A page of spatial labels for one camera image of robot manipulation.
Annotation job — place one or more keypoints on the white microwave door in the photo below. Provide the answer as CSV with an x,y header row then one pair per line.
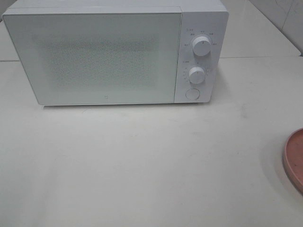
x,y
98,59

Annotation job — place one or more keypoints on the pink round plate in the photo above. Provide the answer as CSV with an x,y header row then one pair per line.
x,y
293,159

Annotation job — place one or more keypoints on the white upper power knob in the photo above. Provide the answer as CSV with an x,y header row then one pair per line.
x,y
201,45

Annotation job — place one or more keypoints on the white lower timer knob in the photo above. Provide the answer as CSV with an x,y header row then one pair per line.
x,y
196,75

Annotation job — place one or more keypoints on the round white door button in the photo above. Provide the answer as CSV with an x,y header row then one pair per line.
x,y
193,94

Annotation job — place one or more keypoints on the white microwave oven body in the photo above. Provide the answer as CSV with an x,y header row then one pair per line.
x,y
198,17

